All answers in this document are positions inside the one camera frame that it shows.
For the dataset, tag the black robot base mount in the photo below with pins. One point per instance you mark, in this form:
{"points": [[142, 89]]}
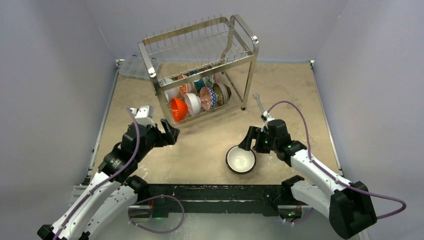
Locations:
{"points": [[161, 199]]}

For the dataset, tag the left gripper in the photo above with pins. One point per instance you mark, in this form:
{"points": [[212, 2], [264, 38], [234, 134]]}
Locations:
{"points": [[168, 138]]}

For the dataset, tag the black tan geometric bowl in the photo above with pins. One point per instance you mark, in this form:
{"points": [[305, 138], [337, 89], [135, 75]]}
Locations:
{"points": [[223, 93]]}

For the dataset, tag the solid orange bowl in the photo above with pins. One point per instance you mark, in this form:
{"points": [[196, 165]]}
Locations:
{"points": [[179, 109]]}

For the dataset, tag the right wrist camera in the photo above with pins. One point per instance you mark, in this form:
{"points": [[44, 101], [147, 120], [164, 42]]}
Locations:
{"points": [[266, 118]]}

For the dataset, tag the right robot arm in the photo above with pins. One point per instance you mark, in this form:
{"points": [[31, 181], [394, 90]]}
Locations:
{"points": [[347, 206]]}

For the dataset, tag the pink bowl in rack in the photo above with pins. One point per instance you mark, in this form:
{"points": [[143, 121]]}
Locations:
{"points": [[218, 77]]}

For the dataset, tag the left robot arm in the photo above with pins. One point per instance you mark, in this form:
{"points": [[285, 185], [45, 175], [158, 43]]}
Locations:
{"points": [[113, 187]]}

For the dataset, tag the blue zigzag patterned bowl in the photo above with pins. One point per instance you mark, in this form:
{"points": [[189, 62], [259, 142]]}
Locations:
{"points": [[208, 98]]}

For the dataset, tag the white bowl with dark rim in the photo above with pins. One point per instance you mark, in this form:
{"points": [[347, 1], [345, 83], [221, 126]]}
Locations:
{"points": [[240, 161]]}

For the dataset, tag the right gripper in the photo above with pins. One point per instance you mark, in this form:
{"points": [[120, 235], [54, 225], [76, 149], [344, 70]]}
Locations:
{"points": [[257, 140]]}

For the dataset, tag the clear plastic organizer box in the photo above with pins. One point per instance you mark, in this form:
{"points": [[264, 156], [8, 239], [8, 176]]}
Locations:
{"points": [[134, 67]]}

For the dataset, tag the silver wrench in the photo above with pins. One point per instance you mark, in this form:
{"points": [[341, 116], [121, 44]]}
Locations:
{"points": [[256, 96]]}

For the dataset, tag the stainless steel dish rack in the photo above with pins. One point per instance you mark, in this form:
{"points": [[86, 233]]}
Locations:
{"points": [[210, 46]]}

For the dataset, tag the plain white bowl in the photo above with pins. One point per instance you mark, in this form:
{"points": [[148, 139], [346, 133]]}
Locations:
{"points": [[193, 103]]}

